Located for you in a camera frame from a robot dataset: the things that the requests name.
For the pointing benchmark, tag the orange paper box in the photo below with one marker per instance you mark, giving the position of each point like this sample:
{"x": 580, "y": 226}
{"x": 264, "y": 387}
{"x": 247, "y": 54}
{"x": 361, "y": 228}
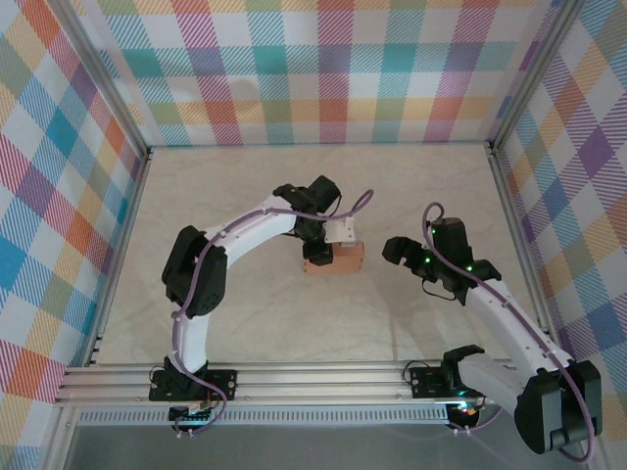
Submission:
{"x": 345, "y": 259}

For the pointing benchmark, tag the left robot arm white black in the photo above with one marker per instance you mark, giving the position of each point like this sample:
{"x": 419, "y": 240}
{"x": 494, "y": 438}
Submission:
{"x": 196, "y": 274}

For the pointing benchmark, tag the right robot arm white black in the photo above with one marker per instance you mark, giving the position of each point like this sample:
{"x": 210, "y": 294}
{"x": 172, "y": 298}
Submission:
{"x": 519, "y": 333}

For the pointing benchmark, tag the right circuit board with LED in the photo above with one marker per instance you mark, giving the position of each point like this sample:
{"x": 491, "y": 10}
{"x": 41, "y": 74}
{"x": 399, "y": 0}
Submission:
{"x": 467, "y": 410}

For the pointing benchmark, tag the grey metal lower panel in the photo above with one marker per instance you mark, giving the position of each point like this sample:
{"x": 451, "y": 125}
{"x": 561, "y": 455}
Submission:
{"x": 313, "y": 448}

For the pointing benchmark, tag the left green circuit board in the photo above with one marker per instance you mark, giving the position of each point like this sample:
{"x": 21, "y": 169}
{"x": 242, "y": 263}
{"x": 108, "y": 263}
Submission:
{"x": 193, "y": 413}

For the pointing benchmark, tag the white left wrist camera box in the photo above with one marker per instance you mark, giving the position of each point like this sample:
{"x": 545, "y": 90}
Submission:
{"x": 339, "y": 231}

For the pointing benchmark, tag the aluminium side rail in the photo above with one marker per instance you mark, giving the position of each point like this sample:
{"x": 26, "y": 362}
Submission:
{"x": 519, "y": 235}
{"x": 117, "y": 259}

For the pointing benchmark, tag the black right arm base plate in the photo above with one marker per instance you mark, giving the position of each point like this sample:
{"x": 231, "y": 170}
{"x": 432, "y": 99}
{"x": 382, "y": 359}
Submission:
{"x": 426, "y": 382}

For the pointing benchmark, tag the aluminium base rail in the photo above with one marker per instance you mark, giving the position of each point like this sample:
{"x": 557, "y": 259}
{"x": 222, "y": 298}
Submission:
{"x": 323, "y": 387}

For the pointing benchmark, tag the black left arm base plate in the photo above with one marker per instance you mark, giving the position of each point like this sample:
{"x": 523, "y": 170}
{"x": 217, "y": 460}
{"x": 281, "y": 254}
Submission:
{"x": 220, "y": 384}

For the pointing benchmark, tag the aluminium frame post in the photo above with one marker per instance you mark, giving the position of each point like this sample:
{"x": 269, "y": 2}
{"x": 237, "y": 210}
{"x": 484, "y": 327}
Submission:
{"x": 98, "y": 78}
{"x": 539, "y": 73}

